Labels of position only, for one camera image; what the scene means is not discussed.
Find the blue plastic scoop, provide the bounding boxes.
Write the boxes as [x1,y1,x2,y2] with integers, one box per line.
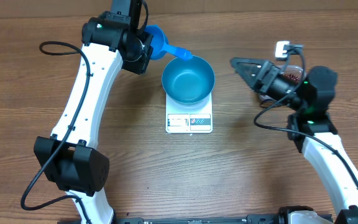
[145,25,193,60]

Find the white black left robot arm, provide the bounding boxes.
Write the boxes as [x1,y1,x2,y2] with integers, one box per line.
[34,0,153,223]

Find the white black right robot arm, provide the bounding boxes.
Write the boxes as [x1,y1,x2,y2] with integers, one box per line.
[230,57,358,223]

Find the teal plastic bowl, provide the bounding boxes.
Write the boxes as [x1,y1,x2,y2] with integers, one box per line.
[162,56,216,105]

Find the white digital kitchen scale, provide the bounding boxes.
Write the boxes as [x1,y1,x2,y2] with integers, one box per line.
[165,93,213,134]

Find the red adzuki beans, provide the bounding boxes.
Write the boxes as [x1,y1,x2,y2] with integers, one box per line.
[284,73,300,83]

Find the clear plastic food container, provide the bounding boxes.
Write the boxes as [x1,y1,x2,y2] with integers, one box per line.
[259,65,303,101]

